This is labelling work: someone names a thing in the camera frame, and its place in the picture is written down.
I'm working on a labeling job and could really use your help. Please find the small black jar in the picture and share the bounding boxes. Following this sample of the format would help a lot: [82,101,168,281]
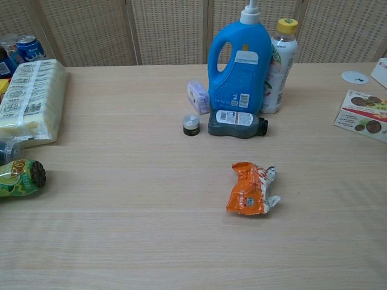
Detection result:
[182,114,202,137]

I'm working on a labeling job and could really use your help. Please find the dark grey squeeze bottle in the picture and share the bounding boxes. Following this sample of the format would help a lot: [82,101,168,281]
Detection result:
[207,109,270,140]

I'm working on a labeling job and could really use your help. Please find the small purple tissue pack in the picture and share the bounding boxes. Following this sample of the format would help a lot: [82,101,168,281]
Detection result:
[186,79,211,115]

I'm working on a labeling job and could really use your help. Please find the orange crumpled snack wrapper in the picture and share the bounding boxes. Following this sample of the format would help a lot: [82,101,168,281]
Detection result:
[226,161,281,216]

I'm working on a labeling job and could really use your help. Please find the blue detergent pump bottle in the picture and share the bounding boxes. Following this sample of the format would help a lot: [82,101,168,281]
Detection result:
[207,0,273,111]

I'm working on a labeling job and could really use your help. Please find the yellow-capped tea bottle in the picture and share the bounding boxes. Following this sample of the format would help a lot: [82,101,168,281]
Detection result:
[260,18,299,115]

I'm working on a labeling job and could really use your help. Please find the woven wooden folding screen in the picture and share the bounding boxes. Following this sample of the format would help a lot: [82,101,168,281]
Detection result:
[0,0,387,68]

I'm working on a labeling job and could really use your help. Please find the red white cookie box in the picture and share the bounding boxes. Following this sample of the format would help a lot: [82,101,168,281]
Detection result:
[333,89,387,144]

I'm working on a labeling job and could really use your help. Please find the green drink bottle black cap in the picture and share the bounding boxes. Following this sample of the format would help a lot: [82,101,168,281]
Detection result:
[0,159,47,199]

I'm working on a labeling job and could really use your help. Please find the blue soda can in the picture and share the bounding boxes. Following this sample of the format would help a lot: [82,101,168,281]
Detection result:
[16,35,47,63]

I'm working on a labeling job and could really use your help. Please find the yellow snack bag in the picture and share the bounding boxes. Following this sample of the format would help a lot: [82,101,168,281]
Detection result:
[0,78,11,101]

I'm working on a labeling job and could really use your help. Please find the small white cardboard box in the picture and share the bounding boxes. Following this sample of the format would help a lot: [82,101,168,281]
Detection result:
[370,57,387,90]

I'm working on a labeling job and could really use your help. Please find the dark soda bottle blue label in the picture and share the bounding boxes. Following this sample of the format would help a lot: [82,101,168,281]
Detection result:
[0,45,16,77]

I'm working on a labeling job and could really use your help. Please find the clear silver-topped can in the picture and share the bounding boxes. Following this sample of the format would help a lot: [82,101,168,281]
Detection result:
[0,33,19,51]

